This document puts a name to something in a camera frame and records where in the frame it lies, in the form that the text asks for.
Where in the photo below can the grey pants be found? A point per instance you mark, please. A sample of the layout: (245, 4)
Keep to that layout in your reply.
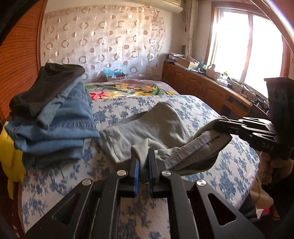
(160, 131)

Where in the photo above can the beige window curtain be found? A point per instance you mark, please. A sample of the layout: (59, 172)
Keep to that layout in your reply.
(190, 27)

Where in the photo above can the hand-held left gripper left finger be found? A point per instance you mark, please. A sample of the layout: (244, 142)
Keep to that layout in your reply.
(137, 177)

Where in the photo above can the folded light blue pants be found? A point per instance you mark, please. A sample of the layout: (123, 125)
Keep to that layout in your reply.
(59, 103)

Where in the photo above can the colourful floral blanket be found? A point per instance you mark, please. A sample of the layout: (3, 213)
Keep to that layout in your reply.
(128, 88)

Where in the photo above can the sheer curtain with circle pattern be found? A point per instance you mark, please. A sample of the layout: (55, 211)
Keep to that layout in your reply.
(105, 39)

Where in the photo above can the white air conditioner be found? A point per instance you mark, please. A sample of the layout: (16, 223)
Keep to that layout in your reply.
(172, 5)

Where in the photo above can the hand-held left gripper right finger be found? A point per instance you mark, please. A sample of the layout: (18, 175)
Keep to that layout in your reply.
(151, 174)

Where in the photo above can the person's right hand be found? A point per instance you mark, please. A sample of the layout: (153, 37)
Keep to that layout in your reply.
(266, 165)

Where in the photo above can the open cardboard box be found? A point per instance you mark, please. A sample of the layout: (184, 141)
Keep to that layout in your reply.
(187, 64)

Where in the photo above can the folded blue denim jeans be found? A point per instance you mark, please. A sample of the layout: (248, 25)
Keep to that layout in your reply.
(62, 135)

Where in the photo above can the white tissue box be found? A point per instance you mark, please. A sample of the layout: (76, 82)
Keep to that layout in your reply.
(222, 82)

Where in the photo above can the cardboard box with blue cloth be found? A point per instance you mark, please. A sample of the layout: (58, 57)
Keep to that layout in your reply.
(114, 74)

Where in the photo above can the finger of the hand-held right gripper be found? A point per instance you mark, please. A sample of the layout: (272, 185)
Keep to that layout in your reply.
(243, 125)
(264, 137)

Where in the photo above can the folded black pants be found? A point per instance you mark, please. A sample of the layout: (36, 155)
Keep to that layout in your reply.
(46, 89)

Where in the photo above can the long wooden cabinet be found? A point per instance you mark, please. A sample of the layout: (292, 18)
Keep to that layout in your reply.
(197, 85)

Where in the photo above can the window with wooden frame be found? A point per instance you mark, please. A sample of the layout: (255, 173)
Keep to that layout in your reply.
(248, 46)

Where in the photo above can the yellow garment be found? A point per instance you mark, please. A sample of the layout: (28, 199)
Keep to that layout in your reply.
(11, 160)

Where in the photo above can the bed with blue floral sheet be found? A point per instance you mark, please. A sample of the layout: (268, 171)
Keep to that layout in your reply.
(229, 170)

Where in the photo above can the wooden slatted wardrobe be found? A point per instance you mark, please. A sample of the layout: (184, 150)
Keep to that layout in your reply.
(20, 50)

